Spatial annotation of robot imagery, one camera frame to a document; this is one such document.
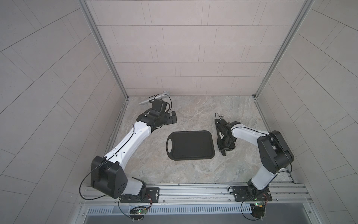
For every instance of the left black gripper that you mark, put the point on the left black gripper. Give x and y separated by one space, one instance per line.
166 120

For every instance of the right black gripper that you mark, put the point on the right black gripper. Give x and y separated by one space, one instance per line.
230 149

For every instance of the black cutting board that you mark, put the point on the black cutting board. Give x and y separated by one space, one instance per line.
190 145

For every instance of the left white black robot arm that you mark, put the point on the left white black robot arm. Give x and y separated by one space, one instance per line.
107 173

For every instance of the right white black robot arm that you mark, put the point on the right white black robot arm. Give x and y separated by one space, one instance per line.
274 152

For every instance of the right circuit board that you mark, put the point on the right circuit board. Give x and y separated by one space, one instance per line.
258 211

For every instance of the left green circuit board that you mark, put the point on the left green circuit board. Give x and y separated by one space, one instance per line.
138 212

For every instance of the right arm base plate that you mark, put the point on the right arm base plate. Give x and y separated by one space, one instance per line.
246 193

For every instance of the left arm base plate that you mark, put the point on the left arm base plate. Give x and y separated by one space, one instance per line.
147 195

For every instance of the aluminium rail frame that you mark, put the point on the aluminium rail frame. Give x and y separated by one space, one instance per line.
226 193

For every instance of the white slotted cable duct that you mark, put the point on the white slotted cable duct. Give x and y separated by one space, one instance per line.
175 209

